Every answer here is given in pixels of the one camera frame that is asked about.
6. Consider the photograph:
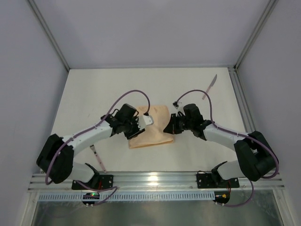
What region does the peach cloth napkin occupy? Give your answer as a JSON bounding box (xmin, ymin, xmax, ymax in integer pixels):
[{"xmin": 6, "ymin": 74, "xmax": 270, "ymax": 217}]
[{"xmin": 128, "ymin": 105, "xmax": 174, "ymax": 149}]

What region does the pink-handled table knife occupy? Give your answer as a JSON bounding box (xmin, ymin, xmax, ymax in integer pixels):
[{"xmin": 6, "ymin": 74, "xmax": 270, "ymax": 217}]
[{"xmin": 206, "ymin": 74, "xmax": 217, "ymax": 94}]

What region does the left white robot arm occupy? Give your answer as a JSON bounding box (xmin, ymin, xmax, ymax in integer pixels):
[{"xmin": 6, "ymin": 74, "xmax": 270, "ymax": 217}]
[{"xmin": 36, "ymin": 104, "xmax": 153, "ymax": 191}]

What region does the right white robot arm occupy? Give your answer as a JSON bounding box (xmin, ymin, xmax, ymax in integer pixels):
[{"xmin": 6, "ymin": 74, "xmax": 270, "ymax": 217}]
[{"xmin": 163, "ymin": 104, "xmax": 279, "ymax": 185}]

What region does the right controller board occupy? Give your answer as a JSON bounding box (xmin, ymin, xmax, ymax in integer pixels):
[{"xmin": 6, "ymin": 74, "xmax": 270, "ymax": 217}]
[{"xmin": 213, "ymin": 193, "xmax": 230, "ymax": 206}]

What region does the controller board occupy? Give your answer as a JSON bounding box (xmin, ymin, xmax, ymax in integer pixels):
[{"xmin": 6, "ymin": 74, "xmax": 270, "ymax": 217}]
[
  {"xmin": 82, "ymin": 192, "xmax": 100, "ymax": 207},
  {"xmin": 213, "ymin": 193, "xmax": 230, "ymax": 206}
]

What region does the left controller board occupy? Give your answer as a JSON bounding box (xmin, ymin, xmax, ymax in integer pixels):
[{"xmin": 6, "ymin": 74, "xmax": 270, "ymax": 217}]
[{"xmin": 82, "ymin": 192, "xmax": 100, "ymax": 207}]

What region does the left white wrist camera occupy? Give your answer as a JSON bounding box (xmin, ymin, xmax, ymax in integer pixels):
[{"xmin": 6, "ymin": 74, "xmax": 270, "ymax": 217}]
[{"xmin": 137, "ymin": 115, "xmax": 154, "ymax": 130}]

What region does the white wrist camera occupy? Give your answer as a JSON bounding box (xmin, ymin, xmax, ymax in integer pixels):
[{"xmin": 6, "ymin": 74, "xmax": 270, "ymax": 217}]
[
  {"xmin": 137, "ymin": 115, "xmax": 154, "ymax": 130},
  {"xmin": 172, "ymin": 101, "xmax": 183, "ymax": 112}
]

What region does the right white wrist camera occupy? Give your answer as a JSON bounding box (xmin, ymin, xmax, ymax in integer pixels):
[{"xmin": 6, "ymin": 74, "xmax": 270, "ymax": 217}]
[{"xmin": 172, "ymin": 101, "xmax": 183, "ymax": 112}]

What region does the pink-handled fork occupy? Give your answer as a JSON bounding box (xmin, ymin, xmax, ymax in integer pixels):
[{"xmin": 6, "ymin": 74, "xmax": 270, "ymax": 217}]
[{"xmin": 90, "ymin": 145, "xmax": 107, "ymax": 173}]

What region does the right aluminium side rail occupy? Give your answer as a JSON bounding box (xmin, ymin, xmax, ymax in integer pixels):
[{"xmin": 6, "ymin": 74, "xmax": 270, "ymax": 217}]
[{"xmin": 228, "ymin": 66, "xmax": 256, "ymax": 133}]

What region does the aluminium mounting rail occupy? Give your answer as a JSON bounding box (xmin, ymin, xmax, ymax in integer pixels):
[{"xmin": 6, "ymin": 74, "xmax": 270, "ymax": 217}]
[{"xmin": 28, "ymin": 171, "xmax": 285, "ymax": 192}]

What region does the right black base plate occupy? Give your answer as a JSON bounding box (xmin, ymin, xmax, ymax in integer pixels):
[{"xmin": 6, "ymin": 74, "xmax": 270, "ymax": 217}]
[{"xmin": 196, "ymin": 171, "xmax": 240, "ymax": 188}]

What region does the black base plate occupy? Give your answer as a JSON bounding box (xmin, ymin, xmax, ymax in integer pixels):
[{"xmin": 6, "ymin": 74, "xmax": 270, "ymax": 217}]
[
  {"xmin": 196, "ymin": 171, "xmax": 240, "ymax": 188},
  {"xmin": 71, "ymin": 175, "xmax": 114, "ymax": 191}
]

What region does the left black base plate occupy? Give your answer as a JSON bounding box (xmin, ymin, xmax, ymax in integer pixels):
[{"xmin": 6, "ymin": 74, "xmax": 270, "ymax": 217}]
[{"xmin": 71, "ymin": 175, "xmax": 114, "ymax": 191}]

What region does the slotted grey cable duct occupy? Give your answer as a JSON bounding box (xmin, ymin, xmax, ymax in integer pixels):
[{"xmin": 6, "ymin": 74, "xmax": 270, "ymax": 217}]
[{"xmin": 38, "ymin": 191, "xmax": 214, "ymax": 202}]

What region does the left aluminium frame post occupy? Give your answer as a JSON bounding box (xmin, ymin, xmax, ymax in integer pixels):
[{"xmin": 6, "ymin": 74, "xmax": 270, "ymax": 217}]
[{"xmin": 26, "ymin": 0, "xmax": 71, "ymax": 72}]

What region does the aluminium frame post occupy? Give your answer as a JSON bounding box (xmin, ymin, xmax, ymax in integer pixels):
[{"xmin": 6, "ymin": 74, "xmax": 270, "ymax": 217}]
[
  {"xmin": 234, "ymin": 0, "xmax": 279, "ymax": 70},
  {"xmin": 26, "ymin": 0, "xmax": 71, "ymax": 72}
]

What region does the right aluminium frame post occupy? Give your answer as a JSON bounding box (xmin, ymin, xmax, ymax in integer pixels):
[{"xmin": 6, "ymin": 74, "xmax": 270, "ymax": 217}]
[{"xmin": 234, "ymin": 0, "xmax": 279, "ymax": 70}]

